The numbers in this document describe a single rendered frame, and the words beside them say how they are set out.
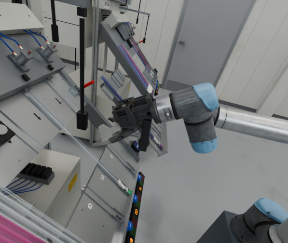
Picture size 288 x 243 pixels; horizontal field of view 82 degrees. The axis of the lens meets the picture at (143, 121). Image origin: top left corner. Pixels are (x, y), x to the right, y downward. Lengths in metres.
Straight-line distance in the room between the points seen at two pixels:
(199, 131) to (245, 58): 3.57
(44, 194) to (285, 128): 0.93
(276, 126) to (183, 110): 0.32
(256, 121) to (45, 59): 0.70
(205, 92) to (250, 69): 3.66
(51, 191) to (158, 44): 3.33
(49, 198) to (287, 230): 0.89
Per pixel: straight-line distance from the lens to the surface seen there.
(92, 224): 0.60
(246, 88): 4.19
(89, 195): 0.60
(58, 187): 0.90
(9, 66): 0.56
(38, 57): 0.64
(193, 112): 0.43
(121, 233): 0.67
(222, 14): 3.73
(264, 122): 0.64
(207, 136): 0.47
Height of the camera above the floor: 1.35
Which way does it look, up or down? 33 degrees down
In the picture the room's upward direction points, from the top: 14 degrees clockwise
